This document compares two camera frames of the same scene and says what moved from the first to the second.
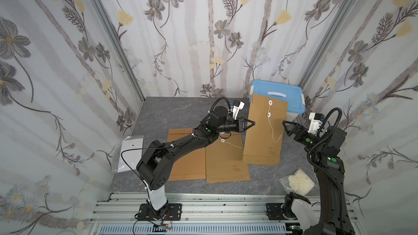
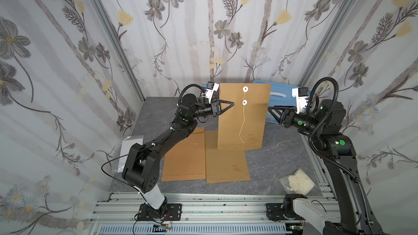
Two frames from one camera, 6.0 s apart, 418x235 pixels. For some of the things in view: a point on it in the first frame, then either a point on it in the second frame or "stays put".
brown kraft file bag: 190,166 stays put
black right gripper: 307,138 → 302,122
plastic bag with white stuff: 301,182 stays put
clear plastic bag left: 131,153 stays put
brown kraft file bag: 223,159 stays put
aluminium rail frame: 122,208 stays put
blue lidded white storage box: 292,94 stays put
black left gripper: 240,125 → 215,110
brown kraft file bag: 263,140 → 242,126
